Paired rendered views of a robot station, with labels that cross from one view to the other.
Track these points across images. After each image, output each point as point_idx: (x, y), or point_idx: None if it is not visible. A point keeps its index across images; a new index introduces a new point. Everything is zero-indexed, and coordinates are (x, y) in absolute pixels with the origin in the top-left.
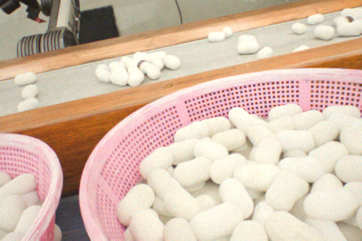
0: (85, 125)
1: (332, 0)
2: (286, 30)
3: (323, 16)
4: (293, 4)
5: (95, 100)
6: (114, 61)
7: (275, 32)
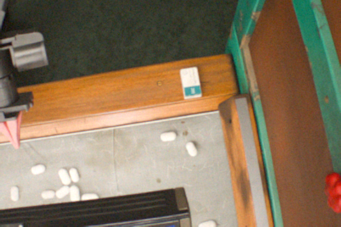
0: None
1: (75, 119)
2: (13, 174)
3: (59, 141)
4: (42, 104)
5: None
6: None
7: (5, 174)
